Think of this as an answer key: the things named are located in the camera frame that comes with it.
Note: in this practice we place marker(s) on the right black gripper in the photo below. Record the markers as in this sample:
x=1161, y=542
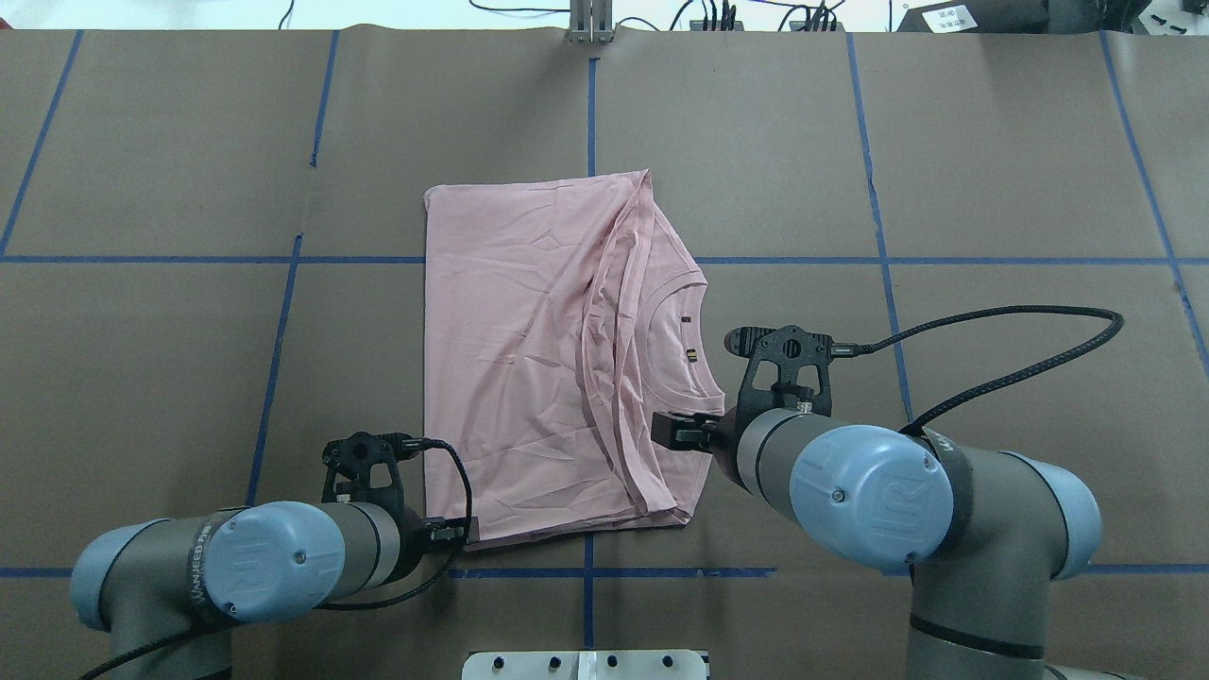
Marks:
x=723, y=440

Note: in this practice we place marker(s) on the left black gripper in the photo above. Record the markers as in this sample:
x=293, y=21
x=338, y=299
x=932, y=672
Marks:
x=412, y=551

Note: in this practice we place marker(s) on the pink snoopy t-shirt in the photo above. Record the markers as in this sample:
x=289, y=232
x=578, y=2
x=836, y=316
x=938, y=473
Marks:
x=558, y=317

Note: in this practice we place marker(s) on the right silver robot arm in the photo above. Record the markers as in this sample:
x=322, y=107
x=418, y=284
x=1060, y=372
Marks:
x=983, y=533

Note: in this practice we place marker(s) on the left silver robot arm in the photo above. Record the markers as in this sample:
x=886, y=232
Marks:
x=170, y=592

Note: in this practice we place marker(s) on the black power supply box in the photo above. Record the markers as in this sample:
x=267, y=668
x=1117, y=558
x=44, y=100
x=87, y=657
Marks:
x=990, y=17

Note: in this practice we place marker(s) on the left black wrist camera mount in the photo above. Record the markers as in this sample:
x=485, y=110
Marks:
x=364, y=467

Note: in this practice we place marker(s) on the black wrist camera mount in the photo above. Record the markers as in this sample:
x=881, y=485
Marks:
x=364, y=467
x=786, y=368

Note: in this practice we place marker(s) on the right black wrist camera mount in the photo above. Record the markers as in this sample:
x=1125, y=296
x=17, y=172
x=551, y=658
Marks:
x=786, y=368

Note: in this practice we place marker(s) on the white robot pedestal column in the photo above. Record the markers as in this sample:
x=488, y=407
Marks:
x=589, y=664

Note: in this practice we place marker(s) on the aluminium frame post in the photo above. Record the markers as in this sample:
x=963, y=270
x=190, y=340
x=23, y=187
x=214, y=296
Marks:
x=591, y=22

